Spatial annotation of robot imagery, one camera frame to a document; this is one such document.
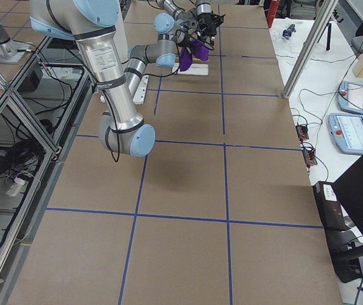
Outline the white pedestal base plate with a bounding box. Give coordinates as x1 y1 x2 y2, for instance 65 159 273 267
100 73 149 105

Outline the dark blue folded umbrella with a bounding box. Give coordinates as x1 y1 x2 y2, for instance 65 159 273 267
282 24 296 39

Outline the blue teach pendant far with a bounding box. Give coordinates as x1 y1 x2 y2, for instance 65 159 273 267
337 81 363 115

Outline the purple towel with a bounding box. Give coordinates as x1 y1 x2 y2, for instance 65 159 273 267
179 39 210 72

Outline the blue teach pendant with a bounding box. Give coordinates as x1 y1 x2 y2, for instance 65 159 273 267
328 113 363 155
337 81 363 115

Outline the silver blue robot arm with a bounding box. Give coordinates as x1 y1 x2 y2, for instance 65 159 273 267
30 1 197 157
0 1 185 58

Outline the black computer box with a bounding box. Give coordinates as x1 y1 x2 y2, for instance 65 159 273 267
313 181 352 231

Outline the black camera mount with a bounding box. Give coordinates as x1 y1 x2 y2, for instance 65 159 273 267
197 12 225 38

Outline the white towel rack base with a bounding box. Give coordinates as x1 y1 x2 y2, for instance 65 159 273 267
176 64 209 76

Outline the aluminium frame post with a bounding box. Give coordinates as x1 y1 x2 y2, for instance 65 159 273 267
282 0 338 99

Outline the blue teach pendant near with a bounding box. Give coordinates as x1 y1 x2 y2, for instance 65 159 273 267
328 113 363 155

